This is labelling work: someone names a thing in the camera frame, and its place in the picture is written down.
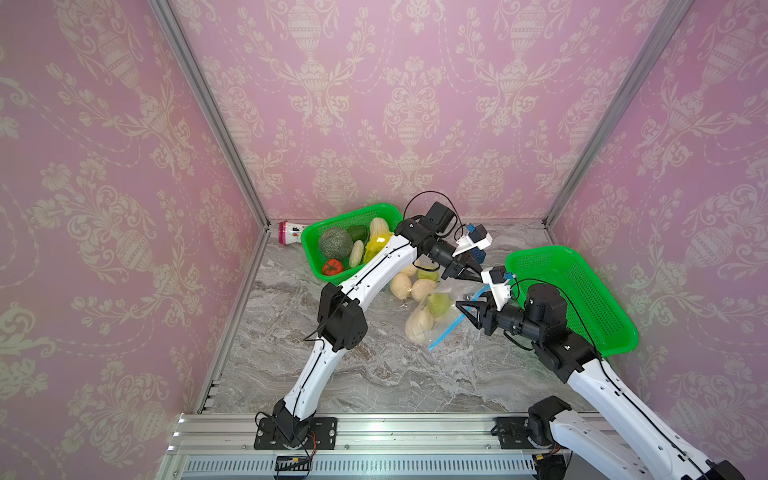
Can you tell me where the clear zip-top bag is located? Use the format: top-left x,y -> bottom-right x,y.
390,266 -> 518,350

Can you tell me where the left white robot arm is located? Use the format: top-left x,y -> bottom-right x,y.
254,202 -> 492,449

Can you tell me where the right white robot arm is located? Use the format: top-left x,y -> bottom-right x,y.
456,283 -> 743,479

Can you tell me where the cream pear in bag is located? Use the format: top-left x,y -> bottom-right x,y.
410,278 -> 437,302

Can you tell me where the cream pear outside bag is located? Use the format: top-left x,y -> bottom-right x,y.
390,272 -> 412,300

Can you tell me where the yellow-green lettuce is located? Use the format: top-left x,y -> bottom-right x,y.
363,232 -> 393,264

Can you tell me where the empty green basket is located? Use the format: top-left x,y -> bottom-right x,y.
505,245 -> 639,357

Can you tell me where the green avocado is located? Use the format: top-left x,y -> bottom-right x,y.
346,224 -> 369,243

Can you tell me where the pale cucumber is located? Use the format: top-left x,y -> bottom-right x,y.
348,240 -> 365,268

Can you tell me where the dark green melon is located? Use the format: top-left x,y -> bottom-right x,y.
318,227 -> 354,260

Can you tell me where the green basket with produce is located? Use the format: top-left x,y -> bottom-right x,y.
300,203 -> 403,285

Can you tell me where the red tomato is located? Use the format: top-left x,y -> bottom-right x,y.
321,259 -> 346,277

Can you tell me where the pink white bottle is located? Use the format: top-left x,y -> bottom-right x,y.
278,221 -> 307,245

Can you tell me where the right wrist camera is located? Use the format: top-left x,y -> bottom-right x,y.
481,265 -> 515,311

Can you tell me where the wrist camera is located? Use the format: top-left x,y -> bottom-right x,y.
481,265 -> 515,311
452,224 -> 493,257

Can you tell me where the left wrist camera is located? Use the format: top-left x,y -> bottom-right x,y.
452,224 -> 493,257

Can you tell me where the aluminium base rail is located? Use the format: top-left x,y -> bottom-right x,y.
155,412 -> 679,480

